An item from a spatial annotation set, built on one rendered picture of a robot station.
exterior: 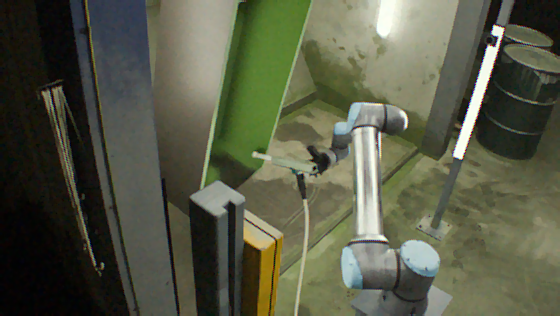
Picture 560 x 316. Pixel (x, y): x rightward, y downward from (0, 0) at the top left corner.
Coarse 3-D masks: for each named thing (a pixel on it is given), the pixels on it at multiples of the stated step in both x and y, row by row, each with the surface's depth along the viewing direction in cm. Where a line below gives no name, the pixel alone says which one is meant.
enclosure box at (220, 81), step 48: (192, 0) 161; (240, 0) 153; (288, 0) 208; (192, 48) 173; (240, 48) 238; (288, 48) 220; (192, 96) 185; (240, 96) 254; (192, 144) 200; (240, 144) 272; (192, 192) 217
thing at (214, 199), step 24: (216, 192) 64; (192, 216) 64; (216, 216) 60; (240, 216) 64; (192, 240) 67; (216, 240) 62; (240, 240) 67; (216, 264) 65; (240, 264) 70; (216, 288) 68; (240, 288) 74; (216, 312) 72; (240, 312) 78
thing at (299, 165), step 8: (256, 152) 254; (272, 160) 240; (280, 160) 235; (288, 160) 231; (296, 160) 229; (304, 160) 226; (296, 168) 227; (304, 168) 222; (312, 168) 219; (296, 176) 231; (304, 184) 232; (304, 192) 233
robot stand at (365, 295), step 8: (432, 288) 178; (360, 296) 173; (368, 296) 173; (376, 296) 174; (432, 296) 175; (440, 296) 175; (448, 296) 175; (352, 304) 170; (360, 304) 170; (368, 304) 170; (376, 304) 170; (432, 304) 171; (440, 304) 171; (448, 304) 172; (360, 312) 168; (368, 312) 167; (376, 312) 167; (384, 312) 167; (432, 312) 168; (440, 312) 168
